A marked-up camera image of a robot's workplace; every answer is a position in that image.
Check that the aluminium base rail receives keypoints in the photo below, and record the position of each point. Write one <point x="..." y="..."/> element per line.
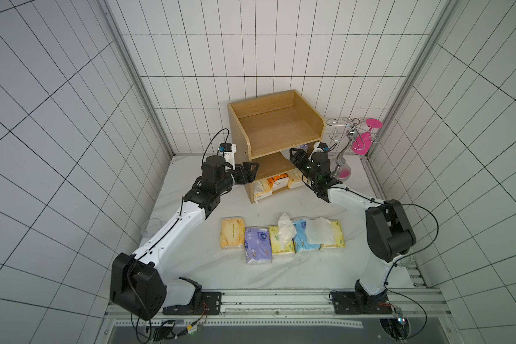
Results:
<point x="309" y="307"/>

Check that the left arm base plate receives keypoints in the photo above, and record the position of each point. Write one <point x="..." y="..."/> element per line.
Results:
<point x="208" y="303"/>

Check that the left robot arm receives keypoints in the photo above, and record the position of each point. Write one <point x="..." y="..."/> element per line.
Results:
<point x="139" y="282"/>

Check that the yellow-green tissue pack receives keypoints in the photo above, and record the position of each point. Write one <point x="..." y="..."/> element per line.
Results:
<point x="281" y="237"/>

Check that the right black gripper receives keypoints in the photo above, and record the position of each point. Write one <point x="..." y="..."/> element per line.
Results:
<point x="304" y="160"/>

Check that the wooden three-tier shelf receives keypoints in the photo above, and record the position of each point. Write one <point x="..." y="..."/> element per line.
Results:
<point x="263" y="127"/>

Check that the yellow tissue pack shelf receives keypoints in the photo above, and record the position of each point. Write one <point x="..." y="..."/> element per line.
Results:
<point x="325" y="234"/>

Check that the beige tissue pack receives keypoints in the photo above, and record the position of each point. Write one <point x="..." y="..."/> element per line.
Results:
<point x="261" y="190"/>
<point x="295" y="179"/>

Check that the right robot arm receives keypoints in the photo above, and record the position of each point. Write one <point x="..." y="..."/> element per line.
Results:
<point x="388" y="231"/>

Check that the pink wine glass lower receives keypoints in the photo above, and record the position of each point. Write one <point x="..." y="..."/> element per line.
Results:
<point x="362" y="144"/>

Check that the orange-yellow tissue pack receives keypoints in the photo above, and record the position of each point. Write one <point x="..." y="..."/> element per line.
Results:
<point x="232" y="233"/>

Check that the orange tissue pack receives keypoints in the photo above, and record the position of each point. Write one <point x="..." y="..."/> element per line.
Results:
<point x="278" y="182"/>

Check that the clear plastic cup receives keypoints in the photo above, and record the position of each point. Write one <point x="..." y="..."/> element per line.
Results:
<point x="151" y="227"/>

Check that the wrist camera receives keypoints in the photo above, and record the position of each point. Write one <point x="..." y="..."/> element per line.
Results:
<point x="320" y="147"/>
<point x="227" y="151"/>

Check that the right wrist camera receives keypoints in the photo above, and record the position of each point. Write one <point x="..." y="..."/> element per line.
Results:
<point x="320" y="147"/>

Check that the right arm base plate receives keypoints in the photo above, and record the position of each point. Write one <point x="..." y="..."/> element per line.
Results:
<point x="359" y="303"/>

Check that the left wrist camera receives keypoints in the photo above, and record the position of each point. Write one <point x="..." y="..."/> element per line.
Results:
<point x="227" y="151"/>

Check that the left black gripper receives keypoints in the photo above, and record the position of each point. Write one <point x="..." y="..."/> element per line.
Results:
<point x="251" y="176"/>

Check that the chrome glass holder stand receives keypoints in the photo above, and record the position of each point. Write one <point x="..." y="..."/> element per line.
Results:
<point x="345" y="131"/>

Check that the blue tissue pack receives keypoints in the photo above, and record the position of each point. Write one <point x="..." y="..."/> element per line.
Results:
<point x="300" y="240"/>

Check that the white purple tissue pack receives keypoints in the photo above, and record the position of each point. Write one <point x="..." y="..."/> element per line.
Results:
<point x="303" y="147"/>

